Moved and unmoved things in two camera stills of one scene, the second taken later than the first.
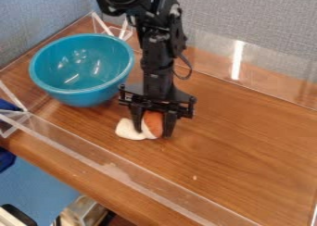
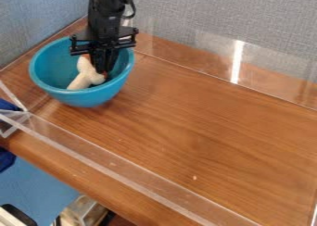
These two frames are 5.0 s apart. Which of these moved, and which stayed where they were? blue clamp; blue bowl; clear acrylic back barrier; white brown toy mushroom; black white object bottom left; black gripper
Moved: black gripper; white brown toy mushroom
Stayed: blue bowl; blue clamp; clear acrylic back barrier; black white object bottom left
